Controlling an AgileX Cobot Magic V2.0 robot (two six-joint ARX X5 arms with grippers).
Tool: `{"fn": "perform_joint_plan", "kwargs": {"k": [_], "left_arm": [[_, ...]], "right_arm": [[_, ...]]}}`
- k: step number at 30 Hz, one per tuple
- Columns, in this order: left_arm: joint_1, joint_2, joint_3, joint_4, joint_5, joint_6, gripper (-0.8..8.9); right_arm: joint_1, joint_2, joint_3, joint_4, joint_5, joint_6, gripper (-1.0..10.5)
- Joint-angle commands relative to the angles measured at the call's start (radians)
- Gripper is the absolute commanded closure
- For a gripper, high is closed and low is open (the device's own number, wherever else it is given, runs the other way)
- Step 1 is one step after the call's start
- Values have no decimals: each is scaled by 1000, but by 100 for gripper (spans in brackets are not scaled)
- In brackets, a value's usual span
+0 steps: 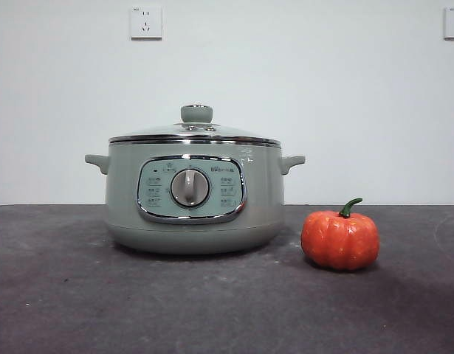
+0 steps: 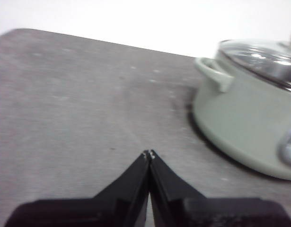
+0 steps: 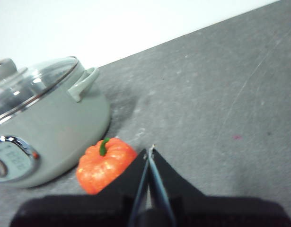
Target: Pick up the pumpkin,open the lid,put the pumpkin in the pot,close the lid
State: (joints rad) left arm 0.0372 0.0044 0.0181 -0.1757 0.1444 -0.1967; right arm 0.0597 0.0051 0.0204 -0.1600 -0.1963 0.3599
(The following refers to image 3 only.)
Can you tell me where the orange toy pumpkin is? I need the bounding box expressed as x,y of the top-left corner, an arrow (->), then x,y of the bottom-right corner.
76,137 -> 138,195

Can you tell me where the glass lid with green knob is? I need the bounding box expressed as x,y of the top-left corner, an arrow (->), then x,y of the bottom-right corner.
0,56 -> 79,128

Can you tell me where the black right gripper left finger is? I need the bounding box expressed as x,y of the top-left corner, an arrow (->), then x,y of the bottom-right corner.
9,148 -> 150,227

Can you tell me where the pale green electric pot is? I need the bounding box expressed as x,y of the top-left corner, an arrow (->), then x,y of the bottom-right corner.
0,61 -> 112,189

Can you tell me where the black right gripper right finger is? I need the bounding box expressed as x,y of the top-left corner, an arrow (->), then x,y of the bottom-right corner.
149,147 -> 291,227

